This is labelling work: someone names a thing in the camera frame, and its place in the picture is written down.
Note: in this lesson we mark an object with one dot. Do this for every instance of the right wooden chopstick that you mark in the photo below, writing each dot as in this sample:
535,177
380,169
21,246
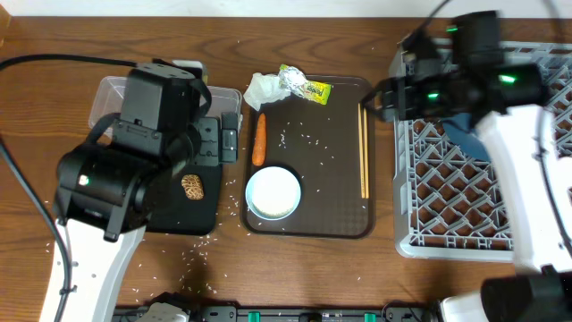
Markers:
366,162

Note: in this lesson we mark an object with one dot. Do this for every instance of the white napkin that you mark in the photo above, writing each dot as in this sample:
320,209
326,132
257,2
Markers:
264,89

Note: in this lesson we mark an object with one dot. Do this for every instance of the orange carrot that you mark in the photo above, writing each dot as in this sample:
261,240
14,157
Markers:
259,149

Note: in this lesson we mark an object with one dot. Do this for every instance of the blue plate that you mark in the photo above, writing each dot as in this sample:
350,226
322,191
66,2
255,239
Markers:
460,132

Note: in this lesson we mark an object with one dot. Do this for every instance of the grey dishwasher rack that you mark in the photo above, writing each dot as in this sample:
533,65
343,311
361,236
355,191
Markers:
447,205

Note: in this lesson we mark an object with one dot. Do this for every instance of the black plastic tray bin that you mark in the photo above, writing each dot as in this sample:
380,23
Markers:
178,214

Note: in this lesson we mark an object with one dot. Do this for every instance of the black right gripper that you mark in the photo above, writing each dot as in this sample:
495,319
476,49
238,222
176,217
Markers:
405,87

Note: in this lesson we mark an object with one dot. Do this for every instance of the brown serving tray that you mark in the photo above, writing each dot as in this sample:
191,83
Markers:
319,144

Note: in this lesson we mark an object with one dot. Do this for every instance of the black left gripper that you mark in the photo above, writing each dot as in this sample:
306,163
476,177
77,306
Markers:
218,148

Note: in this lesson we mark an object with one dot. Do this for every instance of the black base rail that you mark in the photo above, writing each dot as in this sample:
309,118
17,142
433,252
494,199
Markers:
209,310

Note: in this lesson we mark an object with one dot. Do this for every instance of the light blue rice bowl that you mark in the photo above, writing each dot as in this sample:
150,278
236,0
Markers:
273,193

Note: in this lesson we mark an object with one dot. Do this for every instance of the foil yellow snack wrapper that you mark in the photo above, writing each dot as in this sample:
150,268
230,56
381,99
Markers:
296,82

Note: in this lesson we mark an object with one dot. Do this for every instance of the clear plastic bin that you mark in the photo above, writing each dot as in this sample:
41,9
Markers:
110,95

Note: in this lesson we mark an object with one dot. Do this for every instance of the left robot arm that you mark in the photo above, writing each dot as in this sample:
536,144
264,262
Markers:
124,174

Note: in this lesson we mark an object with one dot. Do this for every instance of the brown cookie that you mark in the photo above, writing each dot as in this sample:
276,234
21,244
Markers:
193,186

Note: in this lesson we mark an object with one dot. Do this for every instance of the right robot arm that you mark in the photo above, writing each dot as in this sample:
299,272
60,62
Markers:
507,106

